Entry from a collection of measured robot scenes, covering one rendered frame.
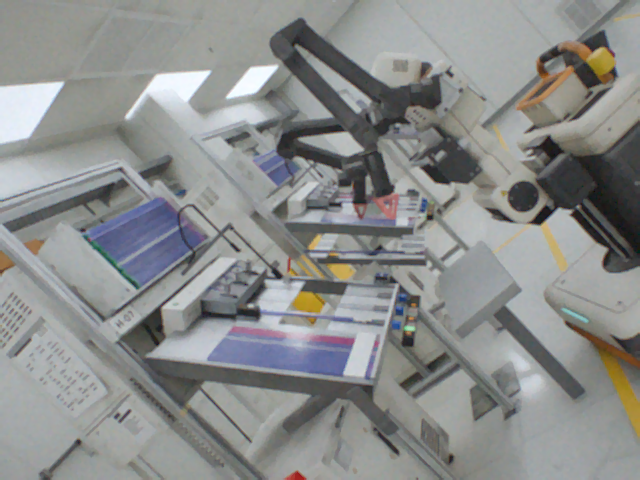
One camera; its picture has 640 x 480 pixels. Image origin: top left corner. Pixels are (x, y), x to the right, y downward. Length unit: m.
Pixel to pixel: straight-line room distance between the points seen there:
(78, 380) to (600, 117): 1.82
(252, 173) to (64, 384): 1.61
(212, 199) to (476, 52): 6.87
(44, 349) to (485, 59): 8.31
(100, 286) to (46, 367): 0.33
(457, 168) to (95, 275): 1.22
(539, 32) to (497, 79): 0.89
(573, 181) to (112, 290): 1.50
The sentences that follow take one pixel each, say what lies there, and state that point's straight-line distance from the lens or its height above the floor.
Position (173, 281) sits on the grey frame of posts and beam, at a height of 1.34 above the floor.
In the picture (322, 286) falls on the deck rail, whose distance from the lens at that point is 2.18.
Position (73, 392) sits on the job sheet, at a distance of 2.00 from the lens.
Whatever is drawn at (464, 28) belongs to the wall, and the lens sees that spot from 9.34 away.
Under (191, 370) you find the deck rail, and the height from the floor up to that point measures 1.09.
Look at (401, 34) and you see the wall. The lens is 9.39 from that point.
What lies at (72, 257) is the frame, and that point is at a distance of 1.88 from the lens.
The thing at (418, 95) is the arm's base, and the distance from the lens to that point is 1.66.
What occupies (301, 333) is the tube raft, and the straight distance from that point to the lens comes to 1.77.
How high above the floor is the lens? 1.21
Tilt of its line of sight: 5 degrees down
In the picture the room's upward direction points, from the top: 45 degrees counter-clockwise
